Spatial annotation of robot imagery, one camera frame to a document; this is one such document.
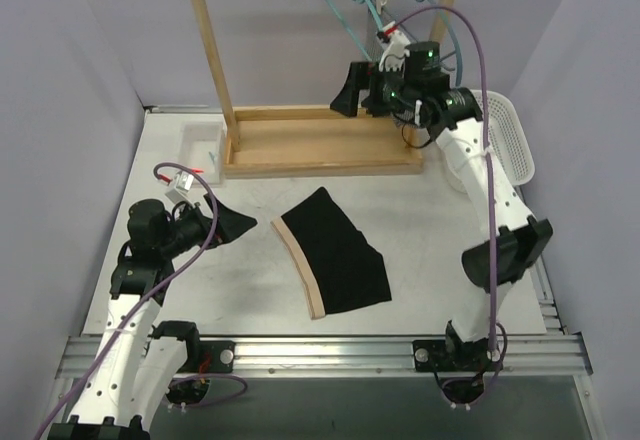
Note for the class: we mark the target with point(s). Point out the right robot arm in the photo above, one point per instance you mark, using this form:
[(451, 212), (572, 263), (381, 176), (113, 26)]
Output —
[(408, 84)]

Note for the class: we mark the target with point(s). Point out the white foam tray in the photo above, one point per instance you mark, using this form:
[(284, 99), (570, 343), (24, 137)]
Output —
[(196, 140)]

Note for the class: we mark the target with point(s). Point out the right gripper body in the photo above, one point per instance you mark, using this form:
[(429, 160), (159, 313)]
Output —
[(372, 92)]

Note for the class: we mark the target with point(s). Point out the wooden clothes rack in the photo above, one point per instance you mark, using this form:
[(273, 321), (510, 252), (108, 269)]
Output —
[(304, 140)]

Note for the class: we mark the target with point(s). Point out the grey striped underwear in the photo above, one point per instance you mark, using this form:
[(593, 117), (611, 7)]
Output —
[(374, 51)]

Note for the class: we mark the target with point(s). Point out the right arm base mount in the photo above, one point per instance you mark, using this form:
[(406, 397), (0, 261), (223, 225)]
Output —
[(442, 357)]

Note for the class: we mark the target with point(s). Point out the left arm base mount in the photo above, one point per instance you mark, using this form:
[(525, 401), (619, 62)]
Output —
[(215, 357)]

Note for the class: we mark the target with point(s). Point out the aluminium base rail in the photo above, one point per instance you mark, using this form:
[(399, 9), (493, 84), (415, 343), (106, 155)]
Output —
[(364, 356)]

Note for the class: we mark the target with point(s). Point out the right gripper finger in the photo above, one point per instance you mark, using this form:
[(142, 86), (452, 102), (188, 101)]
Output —
[(346, 102), (374, 103)]

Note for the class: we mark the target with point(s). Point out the white perforated plastic basket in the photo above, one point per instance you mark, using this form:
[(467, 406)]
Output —
[(506, 137)]

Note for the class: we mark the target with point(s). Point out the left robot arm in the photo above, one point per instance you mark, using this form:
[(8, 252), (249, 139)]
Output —
[(117, 398)]

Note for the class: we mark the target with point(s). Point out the black underwear beige waistband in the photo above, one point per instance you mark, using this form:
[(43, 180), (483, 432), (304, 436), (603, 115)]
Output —
[(338, 268)]

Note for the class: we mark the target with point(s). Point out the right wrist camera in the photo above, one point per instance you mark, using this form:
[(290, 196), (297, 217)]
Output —
[(395, 51)]

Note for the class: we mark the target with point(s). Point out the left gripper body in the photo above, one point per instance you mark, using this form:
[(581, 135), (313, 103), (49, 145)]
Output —
[(211, 227)]

